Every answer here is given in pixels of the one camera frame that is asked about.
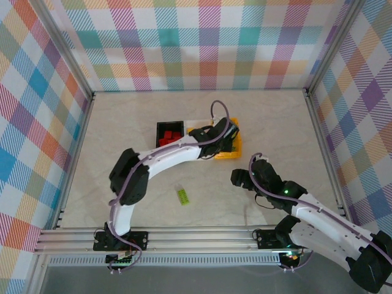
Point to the yellow lego brick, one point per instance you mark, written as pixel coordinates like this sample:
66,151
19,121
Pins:
192,131

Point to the white plastic bin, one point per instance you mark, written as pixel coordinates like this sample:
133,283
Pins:
191,124

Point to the red lego brick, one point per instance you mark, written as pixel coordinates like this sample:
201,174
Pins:
167,135
164,142
176,136

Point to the black plastic bin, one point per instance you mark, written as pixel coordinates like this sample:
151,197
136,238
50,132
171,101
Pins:
170,124

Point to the long green lego brick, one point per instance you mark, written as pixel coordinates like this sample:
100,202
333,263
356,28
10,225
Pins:
183,197

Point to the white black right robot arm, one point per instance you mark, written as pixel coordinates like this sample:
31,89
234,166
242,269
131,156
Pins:
321,220

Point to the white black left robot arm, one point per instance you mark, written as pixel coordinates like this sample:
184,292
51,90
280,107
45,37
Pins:
171,156

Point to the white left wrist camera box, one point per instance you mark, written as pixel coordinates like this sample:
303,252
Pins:
216,119

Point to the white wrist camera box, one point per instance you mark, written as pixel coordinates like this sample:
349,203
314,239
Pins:
216,119
264,158

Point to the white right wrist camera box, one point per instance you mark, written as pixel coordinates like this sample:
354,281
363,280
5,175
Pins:
264,158

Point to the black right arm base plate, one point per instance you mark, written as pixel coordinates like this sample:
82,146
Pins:
266,239

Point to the aluminium table side rail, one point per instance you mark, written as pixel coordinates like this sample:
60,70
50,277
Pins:
322,137
80,137

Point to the aluminium mounting rail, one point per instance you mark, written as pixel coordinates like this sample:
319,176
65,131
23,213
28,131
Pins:
199,239

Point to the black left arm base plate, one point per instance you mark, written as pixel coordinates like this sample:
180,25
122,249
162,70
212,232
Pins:
141,240

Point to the aluminium frame post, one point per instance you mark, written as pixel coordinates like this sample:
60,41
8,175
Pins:
64,46
332,46

